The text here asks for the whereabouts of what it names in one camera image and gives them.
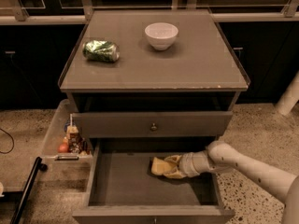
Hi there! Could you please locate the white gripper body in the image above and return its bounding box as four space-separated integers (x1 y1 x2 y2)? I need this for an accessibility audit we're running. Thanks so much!
178 153 200 177

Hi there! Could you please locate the grey open middle drawer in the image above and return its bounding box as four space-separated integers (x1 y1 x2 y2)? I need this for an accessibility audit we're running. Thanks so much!
73 137 235 224

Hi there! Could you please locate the grey top drawer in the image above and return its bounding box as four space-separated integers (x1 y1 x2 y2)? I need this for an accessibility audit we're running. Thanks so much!
73 111 233 138

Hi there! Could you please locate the white bowl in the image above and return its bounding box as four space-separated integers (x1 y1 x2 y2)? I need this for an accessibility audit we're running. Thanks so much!
145 22 178 50

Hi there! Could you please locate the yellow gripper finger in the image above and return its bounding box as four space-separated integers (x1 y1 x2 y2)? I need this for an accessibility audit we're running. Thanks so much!
164 155 182 165
164 169 186 179

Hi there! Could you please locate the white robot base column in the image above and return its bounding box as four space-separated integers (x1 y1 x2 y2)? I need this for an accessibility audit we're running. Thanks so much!
275 71 299 116

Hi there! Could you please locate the brass top drawer knob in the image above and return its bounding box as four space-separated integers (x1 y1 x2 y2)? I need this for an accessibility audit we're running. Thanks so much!
150 123 158 132

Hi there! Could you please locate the black pole stand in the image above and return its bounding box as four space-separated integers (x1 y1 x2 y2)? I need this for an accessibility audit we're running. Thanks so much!
10 157 48 224

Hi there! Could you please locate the yellow sponge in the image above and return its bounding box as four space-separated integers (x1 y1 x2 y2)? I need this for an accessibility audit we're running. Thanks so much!
151 157 177 175

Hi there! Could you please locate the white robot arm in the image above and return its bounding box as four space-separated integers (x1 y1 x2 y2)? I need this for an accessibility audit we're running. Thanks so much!
163 141 299 224

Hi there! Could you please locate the brown snack bottle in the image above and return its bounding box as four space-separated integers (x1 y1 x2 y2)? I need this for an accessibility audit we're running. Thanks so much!
66 126 82 153

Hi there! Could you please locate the black floor cable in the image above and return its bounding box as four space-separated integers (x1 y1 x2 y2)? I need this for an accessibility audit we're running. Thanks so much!
0 127 15 155

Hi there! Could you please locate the crushed green soda can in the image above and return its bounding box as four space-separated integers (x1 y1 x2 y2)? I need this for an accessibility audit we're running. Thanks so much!
82 40 120 63

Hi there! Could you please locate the grey drawer cabinet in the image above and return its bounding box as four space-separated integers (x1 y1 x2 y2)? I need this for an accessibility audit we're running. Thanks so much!
57 9 251 224

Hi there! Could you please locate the metal railing frame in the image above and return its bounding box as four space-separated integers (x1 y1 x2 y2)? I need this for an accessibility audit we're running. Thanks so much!
0 0 299 24

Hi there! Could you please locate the clear plastic storage bin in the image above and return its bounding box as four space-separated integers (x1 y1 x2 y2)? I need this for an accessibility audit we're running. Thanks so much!
42 99 92 161

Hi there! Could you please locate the orange fruit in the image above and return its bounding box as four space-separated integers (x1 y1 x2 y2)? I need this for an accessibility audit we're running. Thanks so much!
58 143 69 153

